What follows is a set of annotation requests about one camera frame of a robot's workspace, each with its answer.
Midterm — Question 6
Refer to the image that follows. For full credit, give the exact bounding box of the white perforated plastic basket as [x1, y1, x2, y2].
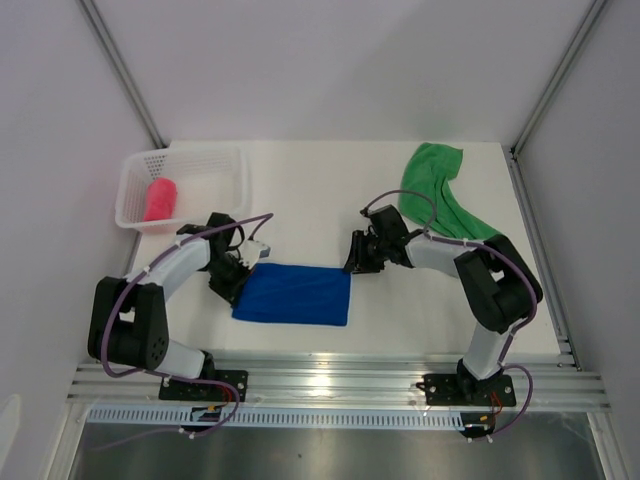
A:
[115, 144, 250, 234]

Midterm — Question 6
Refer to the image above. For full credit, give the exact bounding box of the red towel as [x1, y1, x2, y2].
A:
[143, 177, 177, 222]

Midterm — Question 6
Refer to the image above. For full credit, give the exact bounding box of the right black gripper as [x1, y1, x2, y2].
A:
[343, 230, 389, 275]

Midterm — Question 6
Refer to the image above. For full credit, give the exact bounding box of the blue towel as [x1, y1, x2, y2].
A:
[232, 263, 351, 327]

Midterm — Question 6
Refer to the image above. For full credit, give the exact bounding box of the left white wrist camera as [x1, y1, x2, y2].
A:
[238, 240, 271, 269]

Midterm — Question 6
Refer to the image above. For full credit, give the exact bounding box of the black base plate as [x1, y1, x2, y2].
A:
[415, 372, 516, 407]
[158, 370, 249, 403]

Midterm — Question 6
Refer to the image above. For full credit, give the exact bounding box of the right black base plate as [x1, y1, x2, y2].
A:
[415, 372, 516, 407]

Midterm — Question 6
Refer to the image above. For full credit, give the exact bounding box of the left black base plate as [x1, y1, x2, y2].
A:
[158, 370, 249, 403]

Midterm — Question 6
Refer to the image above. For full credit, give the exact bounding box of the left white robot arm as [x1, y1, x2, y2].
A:
[87, 213, 270, 400]

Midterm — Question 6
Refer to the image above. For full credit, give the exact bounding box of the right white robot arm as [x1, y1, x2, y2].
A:
[343, 205, 543, 404]

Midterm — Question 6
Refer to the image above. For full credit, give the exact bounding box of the aluminium mounting rail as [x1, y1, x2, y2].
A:
[66, 351, 611, 412]

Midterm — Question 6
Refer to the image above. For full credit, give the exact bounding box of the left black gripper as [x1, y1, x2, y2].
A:
[203, 254, 256, 308]

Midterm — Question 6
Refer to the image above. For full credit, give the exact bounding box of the green towel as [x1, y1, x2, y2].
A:
[398, 143, 500, 240]

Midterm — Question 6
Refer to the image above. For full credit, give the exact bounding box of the white slotted cable duct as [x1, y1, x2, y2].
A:
[87, 404, 464, 431]

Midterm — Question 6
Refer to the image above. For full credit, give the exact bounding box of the right aluminium frame post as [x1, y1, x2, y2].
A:
[509, 0, 612, 161]

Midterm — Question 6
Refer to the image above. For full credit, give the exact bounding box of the left aluminium frame post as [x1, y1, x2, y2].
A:
[75, 0, 166, 149]

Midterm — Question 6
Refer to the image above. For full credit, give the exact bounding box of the aluminium frame post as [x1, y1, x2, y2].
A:
[509, 0, 612, 161]
[75, 0, 166, 149]

